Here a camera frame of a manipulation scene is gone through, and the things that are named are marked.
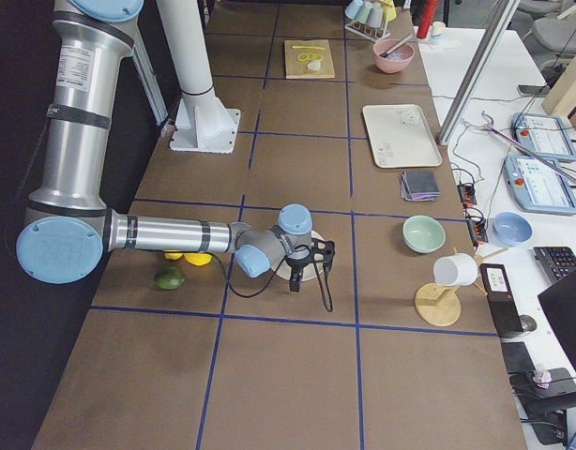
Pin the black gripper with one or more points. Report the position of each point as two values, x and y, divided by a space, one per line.
296 265

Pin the beige round plate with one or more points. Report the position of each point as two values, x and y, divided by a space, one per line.
308 271

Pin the white steamed bun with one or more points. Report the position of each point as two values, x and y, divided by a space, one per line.
314 66

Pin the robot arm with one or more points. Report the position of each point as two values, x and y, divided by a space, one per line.
68 227

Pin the white bear tray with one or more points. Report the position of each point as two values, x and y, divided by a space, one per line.
400 137

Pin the yellow lemon near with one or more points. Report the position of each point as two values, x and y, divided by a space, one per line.
198 259

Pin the yellow lemon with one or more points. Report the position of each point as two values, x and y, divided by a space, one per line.
173 256
198 259

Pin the yellow lemon far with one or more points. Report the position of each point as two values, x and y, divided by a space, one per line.
173 256

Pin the dark green avocado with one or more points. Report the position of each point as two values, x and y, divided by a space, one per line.
169 278

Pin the green bowl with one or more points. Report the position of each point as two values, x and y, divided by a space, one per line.
423 234

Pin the wooden mug tree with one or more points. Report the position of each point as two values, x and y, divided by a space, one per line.
439 305

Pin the grey folded cloth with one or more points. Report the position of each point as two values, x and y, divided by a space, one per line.
419 186

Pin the white mug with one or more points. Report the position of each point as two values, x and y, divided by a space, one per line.
459 269

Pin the wooden cutting board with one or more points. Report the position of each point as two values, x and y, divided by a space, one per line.
298 70

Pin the black box with label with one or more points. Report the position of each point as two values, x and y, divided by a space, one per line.
506 318

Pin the blue bowl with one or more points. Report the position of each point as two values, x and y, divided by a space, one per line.
511 229

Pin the yellow plastic knife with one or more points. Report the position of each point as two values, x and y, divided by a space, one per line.
308 47

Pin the black computer mouse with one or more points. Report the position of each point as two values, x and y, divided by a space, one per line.
528 323

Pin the pink bowl with ice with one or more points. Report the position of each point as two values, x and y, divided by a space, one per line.
395 62

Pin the near teach pendant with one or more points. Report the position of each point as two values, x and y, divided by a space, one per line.
537 188

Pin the teach pendant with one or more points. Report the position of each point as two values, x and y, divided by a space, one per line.
537 188
544 135

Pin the white cup rack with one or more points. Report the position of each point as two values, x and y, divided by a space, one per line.
364 31

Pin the black keyboard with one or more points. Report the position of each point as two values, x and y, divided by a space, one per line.
556 262

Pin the black monitor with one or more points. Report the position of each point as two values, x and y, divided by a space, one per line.
558 304

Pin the white-grey cup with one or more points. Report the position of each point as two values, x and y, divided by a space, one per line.
376 17

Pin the green cup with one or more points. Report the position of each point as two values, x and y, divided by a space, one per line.
364 11

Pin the blue cup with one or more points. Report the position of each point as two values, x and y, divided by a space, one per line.
353 8

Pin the yellow cup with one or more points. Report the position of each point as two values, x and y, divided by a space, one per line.
389 10

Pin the far teach pendant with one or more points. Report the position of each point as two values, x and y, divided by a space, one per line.
544 135

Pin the red bottle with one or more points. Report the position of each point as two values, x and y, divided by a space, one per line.
427 16

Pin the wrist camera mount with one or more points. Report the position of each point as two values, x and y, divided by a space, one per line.
323 253

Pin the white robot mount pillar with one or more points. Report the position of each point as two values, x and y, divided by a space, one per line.
202 123

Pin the aluminium frame post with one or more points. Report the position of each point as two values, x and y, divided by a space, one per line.
497 25

